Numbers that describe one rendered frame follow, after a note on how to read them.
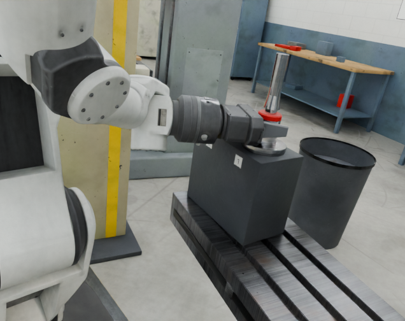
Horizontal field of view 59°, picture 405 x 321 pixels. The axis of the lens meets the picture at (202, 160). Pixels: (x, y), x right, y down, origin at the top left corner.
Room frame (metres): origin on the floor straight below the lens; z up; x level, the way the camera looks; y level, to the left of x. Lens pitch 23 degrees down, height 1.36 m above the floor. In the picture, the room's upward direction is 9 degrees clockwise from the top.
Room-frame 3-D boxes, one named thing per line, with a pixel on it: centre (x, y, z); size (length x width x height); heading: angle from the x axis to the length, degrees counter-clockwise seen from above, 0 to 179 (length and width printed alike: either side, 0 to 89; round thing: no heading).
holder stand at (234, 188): (0.72, -0.09, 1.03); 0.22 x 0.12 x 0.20; 37
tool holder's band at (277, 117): (0.68, -0.12, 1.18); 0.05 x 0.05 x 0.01
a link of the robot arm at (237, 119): (0.66, -0.03, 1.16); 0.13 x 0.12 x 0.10; 15
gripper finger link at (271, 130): (0.65, -0.12, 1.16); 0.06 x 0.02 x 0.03; 105
